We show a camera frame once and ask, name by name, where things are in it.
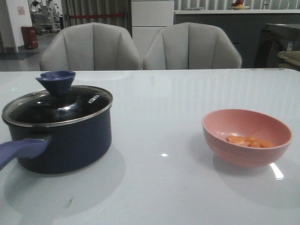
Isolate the glass lid with blue knob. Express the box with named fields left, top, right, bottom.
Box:
left=2, top=71, right=113, bottom=128

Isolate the pink plastic bowl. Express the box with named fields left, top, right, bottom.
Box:
left=202, top=109, right=293, bottom=168

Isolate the right grey upholstered chair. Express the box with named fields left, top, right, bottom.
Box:
left=142, top=22, right=242, bottom=70

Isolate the grey upholstered chair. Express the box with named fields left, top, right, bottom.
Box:
left=39, top=22, right=142, bottom=71
left=142, top=22, right=242, bottom=70

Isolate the left grey upholstered chair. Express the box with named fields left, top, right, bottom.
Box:
left=39, top=22, right=142, bottom=71

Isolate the white cabinet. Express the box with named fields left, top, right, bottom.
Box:
left=131, top=0, right=174, bottom=57

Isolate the dark blue saucepan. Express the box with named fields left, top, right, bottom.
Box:
left=0, top=109, right=112, bottom=174

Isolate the grey counter with white top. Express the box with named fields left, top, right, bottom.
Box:
left=174, top=9, right=300, bottom=68

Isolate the fruit plate on counter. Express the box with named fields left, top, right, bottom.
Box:
left=230, top=0, right=250, bottom=10

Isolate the red bin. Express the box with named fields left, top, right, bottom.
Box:
left=21, top=26, right=38, bottom=49

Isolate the dark appliance at right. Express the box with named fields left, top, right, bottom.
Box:
left=254, top=23, right=300, bottom=68

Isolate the beige cushion at right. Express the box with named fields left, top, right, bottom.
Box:
left=277, top=51, right=300, bottom=71

